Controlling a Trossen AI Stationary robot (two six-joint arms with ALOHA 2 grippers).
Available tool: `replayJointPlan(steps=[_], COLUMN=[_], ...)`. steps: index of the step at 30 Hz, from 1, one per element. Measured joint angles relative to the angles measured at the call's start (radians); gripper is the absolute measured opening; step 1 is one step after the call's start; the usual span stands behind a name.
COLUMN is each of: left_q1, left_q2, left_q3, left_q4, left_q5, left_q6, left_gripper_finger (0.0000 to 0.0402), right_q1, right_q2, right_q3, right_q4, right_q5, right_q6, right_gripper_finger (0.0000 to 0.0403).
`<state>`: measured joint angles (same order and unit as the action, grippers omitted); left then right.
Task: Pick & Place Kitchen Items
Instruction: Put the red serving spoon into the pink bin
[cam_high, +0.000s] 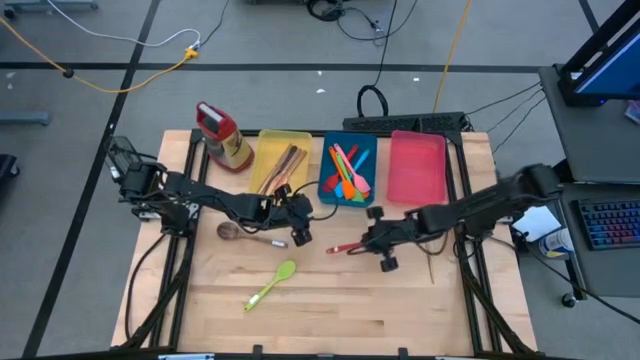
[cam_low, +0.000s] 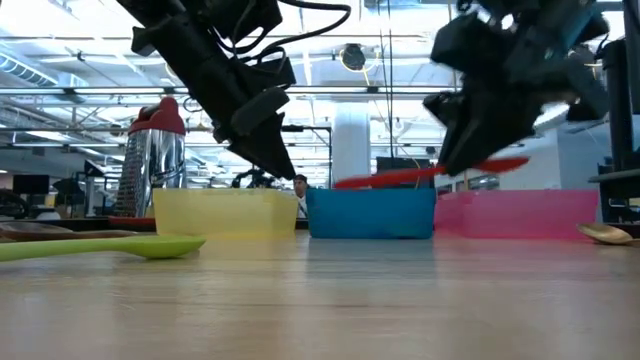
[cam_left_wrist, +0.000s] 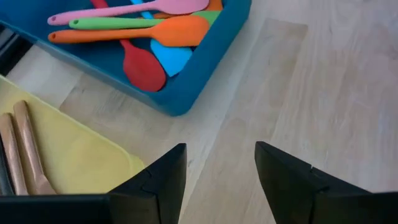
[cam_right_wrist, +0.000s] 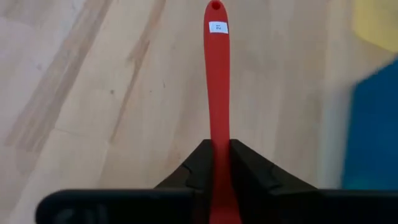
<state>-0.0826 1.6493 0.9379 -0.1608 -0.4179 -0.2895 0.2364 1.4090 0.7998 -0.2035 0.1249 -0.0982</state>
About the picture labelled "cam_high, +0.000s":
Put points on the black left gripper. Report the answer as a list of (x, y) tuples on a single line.
[(297, 215)]

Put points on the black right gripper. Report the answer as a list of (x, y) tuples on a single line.
[(395, 232)]

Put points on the red silicone spoon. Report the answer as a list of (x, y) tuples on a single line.
[(340, 247)]

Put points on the copper fork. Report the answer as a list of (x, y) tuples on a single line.
[(296, 170)]

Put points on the copper knife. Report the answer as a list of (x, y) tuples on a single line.
[(289, 170), (274, 170)]

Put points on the black knife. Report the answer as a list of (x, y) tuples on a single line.
[(282, 170)]

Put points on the green silicone spatula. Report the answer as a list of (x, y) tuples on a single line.
[(359, 197)]

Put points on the orange silicone spatula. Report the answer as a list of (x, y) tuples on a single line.
[(366, 195), (348, 191)]

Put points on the green silicone spoon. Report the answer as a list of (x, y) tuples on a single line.
[(286, 270)]

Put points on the pink silicone spatula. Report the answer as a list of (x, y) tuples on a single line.
[(362, 185)]

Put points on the gold metal spoon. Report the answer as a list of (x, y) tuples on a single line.
[(431, 272)]

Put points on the dark wooden spoon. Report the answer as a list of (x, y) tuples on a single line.
[(227, 230)]

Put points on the blue silicone spoon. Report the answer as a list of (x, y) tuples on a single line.
[(363, 156)]

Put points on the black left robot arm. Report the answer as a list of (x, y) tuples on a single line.
[(210, 197)]

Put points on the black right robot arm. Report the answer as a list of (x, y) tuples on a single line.
[(490, 200)]

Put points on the blue plastic bin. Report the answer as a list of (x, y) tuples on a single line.
[(324, 160)]

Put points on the yellow plastic bin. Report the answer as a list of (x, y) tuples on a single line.
[(262, 150)]

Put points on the pink plastic bin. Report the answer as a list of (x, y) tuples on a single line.
[(415, 165)]

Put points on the white blue can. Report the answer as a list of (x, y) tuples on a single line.
[(555, 243)]

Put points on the black mesh power box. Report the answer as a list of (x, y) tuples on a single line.
[(120, 147)]

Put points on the black caster wheel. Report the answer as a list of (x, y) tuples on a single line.
[(568, 300)]

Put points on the grey keyboard shelf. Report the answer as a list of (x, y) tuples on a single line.
[(610, 272)]

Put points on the grey desk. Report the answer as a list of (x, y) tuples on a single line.
[(590, 145)]

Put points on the backlit keyboard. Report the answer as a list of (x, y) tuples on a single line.
[(615, 225)]

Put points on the black round floor knob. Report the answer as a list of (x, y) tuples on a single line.
[(68, 74)]

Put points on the grey floor bar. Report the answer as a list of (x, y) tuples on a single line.
[(25, 119)]

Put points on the black chair base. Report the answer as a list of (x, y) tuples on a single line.
[(6, 167)]

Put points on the black monitor blue screen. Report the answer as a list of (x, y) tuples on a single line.
[(615, 70)]

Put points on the grey cart base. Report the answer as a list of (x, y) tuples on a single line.
[(50, 5)]

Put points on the black aluminium table frame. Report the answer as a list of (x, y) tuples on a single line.
[(454, 137)]

